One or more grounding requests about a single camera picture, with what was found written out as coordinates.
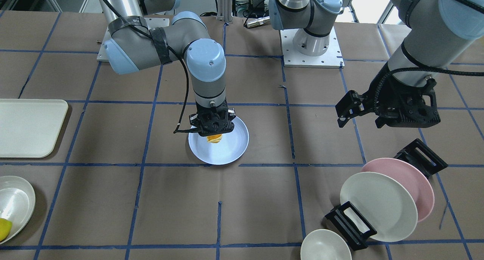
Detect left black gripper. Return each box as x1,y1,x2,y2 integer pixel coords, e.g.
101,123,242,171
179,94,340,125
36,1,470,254
335,64,441,128

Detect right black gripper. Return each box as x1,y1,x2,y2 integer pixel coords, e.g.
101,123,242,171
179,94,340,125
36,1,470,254
189,101,236,136

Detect blue plate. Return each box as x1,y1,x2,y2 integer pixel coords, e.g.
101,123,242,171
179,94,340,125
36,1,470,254
188,117,249,165

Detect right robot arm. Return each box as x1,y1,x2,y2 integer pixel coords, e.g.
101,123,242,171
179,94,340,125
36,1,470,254
99,0,236,137

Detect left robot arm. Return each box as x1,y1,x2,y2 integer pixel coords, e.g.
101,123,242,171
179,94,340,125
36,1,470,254
268,0,483,128

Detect cream plate in rack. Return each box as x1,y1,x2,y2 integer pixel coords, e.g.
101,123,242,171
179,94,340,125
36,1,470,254
340,172,418,242

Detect pink plate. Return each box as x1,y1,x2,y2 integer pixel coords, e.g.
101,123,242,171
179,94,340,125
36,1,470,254
361,157,434,222

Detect cream plate with lemon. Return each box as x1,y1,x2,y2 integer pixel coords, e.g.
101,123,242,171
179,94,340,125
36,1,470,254
0,176,36,244

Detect black dish rack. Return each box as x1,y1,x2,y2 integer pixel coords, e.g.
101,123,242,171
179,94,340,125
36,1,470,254
326,138,448,250

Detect black power adapter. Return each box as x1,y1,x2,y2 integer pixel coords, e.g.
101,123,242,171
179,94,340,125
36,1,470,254
249,0,265,12

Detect cream bowl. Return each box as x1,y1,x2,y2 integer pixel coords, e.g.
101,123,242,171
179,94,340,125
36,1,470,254
300,229,352,260

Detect white rectangular tray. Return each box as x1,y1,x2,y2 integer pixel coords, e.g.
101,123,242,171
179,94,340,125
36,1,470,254
0,99,68,158

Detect yellow lemon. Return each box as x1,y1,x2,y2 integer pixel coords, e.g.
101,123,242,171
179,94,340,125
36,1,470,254
0,218,13,241

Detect aluminium frame post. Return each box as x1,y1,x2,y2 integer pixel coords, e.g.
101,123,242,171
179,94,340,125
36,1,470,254
216,0,233,24

